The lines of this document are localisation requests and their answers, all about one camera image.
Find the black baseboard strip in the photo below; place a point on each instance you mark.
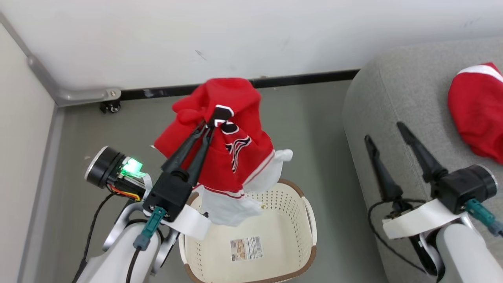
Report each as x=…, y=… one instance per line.
x=306, y=78

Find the red jersey with black print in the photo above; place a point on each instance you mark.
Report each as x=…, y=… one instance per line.
x=235, y=118

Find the red garment with white band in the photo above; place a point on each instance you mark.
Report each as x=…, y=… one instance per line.
x=477, y=110

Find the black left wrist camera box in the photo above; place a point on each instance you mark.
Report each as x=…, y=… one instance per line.
x=171, y=194

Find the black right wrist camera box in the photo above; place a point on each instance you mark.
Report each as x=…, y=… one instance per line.
x=465, y=186

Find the black caster wheel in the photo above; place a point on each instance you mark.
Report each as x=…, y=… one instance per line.
x=111, y=107

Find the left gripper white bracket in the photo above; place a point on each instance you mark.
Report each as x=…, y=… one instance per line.
x=103, y=167

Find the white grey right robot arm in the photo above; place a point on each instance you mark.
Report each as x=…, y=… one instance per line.
x=467, y=259

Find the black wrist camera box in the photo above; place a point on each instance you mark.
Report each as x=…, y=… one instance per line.
x=171, y=194
x=465, y=186

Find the grey metal frame bar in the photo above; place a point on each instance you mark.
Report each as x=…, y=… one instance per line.
x=74, y=94

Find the paper label sticker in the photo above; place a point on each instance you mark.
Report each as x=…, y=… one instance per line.
x=246, y=248

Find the grey fabric sofa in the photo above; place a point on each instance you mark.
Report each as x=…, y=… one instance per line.
x=401, y=94

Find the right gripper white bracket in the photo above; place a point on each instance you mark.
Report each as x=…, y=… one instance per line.
x=416, y=224

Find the beige perforated laundry basket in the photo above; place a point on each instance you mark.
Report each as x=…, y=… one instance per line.
x=283, y=236

